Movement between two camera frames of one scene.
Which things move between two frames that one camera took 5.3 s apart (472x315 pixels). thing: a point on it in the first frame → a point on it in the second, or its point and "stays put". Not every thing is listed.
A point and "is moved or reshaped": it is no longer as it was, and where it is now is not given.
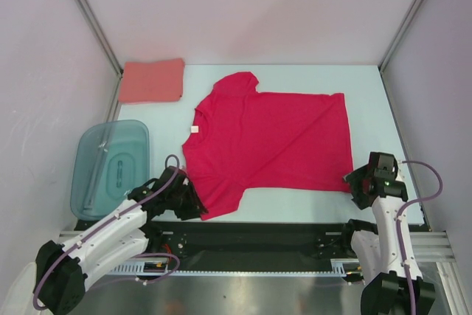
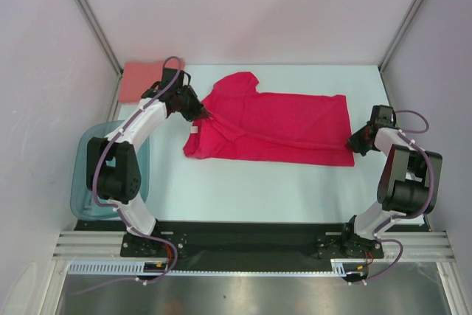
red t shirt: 240,138 is moved or reshaped
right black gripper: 353,178 → 354,144
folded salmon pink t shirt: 152,81 stays put
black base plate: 256,243 stays put
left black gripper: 195,208 → 198,111
